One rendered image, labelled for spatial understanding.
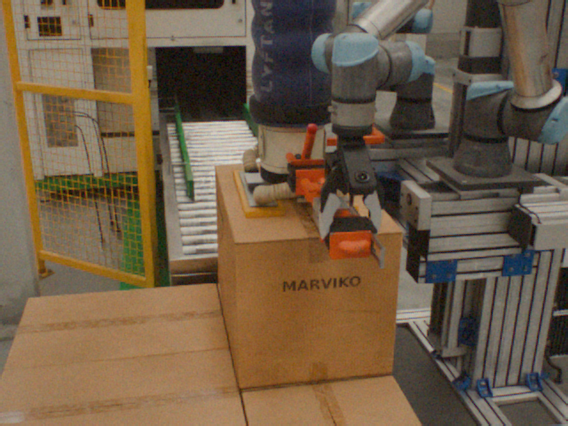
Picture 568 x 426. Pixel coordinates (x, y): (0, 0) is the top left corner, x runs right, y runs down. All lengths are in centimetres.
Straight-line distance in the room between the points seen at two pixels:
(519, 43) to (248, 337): 91
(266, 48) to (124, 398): 92
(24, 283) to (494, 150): 211
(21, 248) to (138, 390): 142
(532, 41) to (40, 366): 145
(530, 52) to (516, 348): 109
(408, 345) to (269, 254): 113
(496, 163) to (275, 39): 63
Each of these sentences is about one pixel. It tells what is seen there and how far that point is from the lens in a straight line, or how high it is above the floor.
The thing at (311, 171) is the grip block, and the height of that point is 110.
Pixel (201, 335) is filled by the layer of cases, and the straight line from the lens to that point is 192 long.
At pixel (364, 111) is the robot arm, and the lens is 112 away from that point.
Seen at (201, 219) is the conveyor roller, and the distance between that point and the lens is 271.
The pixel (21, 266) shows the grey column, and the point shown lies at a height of 30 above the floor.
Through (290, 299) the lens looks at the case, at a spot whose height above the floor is 79.
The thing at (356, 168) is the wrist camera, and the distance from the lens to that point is 110.
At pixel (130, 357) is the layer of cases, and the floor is 54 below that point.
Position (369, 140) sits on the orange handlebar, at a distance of 183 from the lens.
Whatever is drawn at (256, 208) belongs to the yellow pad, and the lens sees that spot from 163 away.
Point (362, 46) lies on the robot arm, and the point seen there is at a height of 142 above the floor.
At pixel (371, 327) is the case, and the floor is 70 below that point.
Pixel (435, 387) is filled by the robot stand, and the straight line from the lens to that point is 233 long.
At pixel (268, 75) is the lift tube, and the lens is 163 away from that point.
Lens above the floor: 155
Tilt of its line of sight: 21 degrees down
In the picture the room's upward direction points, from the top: 1 degrees clockwise
